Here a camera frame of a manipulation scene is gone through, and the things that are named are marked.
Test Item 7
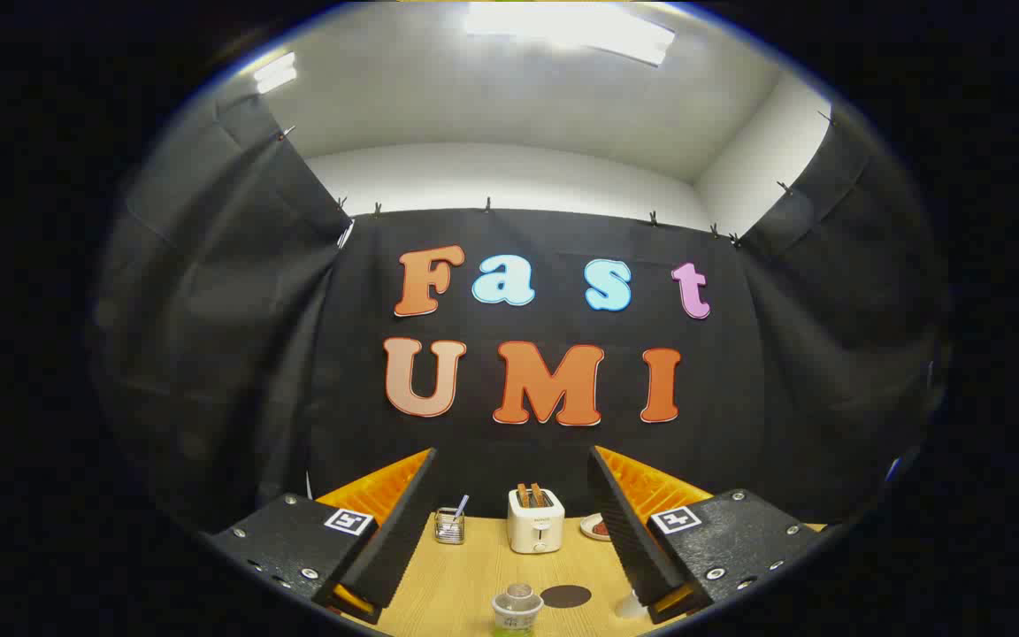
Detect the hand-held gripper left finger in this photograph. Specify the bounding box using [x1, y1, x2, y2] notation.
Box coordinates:
[209, 447, 438, 625]

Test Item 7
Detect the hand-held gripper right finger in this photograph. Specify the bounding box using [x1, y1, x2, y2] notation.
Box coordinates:
[586, 445, 829, 625]

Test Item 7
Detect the clear juice bottle white label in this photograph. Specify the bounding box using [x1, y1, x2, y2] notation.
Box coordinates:
[492, 583, 544, 637]

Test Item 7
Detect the wooden table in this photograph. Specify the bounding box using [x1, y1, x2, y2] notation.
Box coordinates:
[333, 513, 829, 637]

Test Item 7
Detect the white toaster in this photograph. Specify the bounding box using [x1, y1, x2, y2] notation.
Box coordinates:
[507, 487, 565, 555]

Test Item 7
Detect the small ceiling light panel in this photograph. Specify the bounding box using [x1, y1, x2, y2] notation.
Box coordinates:
[253, 51, 298, 95]

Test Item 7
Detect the large ceiling light panel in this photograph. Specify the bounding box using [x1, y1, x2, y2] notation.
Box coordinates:
[465, 2, 677, 67]

